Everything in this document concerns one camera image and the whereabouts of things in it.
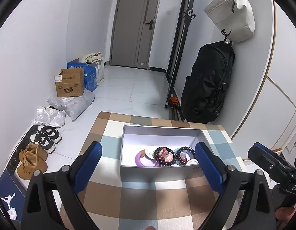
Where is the black bead bracelet with badge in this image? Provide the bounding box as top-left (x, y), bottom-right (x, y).
top-left (173, 146), bottom-right (196, 166)

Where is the black bead bracelet red badge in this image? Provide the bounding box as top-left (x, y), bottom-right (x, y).
top-left (153, 146), bottom-right (176, 166)

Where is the person's right hand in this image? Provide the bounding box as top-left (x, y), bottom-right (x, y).
top-left (275, 204), bottom-right (296, 222)

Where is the blue jordan shoe box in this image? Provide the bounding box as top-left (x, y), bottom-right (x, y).
top-left (0, 170), bottom-right (26, 221)

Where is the tan boot front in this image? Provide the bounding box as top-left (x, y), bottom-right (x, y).
top-left (16, 157), bottom-right (48, 180)

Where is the tan boot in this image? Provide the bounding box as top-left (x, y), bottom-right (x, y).
top-left (19, 143), bottom-right (48, 170)
top-left (16, 157), bottom-right (48, 180)

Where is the tan boot rear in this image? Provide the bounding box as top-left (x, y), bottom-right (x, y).
top-left (19, 143), bottom-right (48, 170)

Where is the black white sneaker front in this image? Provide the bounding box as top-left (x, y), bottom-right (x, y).
top-left (30, 134), bottom-right (55, 154)

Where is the black white sneaker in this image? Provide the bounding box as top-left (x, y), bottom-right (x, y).
top-left (37, 125), bottom-right (62, 144)
top-left (30, 134), bottom-right (55, 154)

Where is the checkered table mat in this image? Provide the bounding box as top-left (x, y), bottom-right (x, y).
top-left (57, 112), bottom-right (232, 229)

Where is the black white sneaker rear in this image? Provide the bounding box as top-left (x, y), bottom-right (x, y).
top-left (37, 125), bottom-right (62, 144)

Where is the black backpack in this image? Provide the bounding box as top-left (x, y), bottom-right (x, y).
top-left (181, 39), bottom-right (235, 124)

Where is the white plastic parcel bag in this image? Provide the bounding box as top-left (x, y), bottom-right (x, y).
top-left (33, 106), bottom-right (66, 128)

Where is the orange black tool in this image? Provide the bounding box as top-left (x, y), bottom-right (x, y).
top-left (168, 96), bottom-right (180, 109)

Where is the grey plastic parcel bag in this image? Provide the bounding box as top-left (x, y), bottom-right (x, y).
top-left (47, 89), bottom-right (95, 122)

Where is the purple bangle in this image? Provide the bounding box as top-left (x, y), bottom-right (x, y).
top-left (134, 150), bottom-right (160, 168)

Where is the grey cardboard phone box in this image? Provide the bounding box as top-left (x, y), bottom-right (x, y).
top-left (120, 126), bottom-right (209, 182)

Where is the brown cardboard box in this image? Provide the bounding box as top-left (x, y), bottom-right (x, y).
top-left (54, 67), bottom-right (84, 98)

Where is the blue cardboard box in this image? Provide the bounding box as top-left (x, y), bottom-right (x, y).
top-left (67, 61), bottom-right (97, 92)

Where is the white tote bag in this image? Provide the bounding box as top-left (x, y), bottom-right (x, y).
top-left (204, 0), bottom-right (255, 43)

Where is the black metal stand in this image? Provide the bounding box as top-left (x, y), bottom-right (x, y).
top-left (165, 0), bottom-right (196, 108)

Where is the beige bag of clothes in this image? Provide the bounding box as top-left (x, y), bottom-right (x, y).
top-left (81, 52), bottom-right (105, 86)

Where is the grey door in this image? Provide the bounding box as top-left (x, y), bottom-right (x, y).
top-left (109, 0), bottom-right (159, 69)

